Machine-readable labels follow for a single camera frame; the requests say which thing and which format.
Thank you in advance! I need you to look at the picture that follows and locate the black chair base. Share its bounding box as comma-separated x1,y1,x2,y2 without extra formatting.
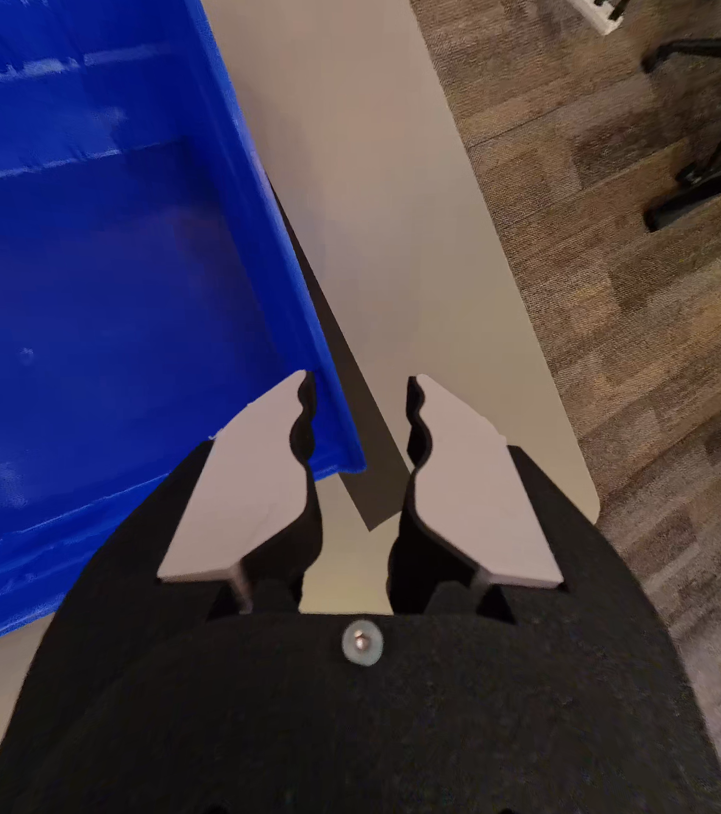
640,0,721,232

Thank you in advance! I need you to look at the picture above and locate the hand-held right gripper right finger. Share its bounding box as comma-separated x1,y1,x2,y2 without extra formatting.
386,376,565,614

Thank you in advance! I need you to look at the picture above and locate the blue plastic bin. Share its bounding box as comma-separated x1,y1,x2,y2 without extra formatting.
0,0,367,657

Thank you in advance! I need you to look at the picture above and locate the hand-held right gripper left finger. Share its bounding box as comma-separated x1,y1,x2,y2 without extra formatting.
157,372,323,614

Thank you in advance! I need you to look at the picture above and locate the grey desk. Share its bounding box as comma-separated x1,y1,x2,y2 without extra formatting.
0,0,603,814

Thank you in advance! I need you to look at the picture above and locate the white power strip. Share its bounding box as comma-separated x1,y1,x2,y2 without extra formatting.
569,0,629,35

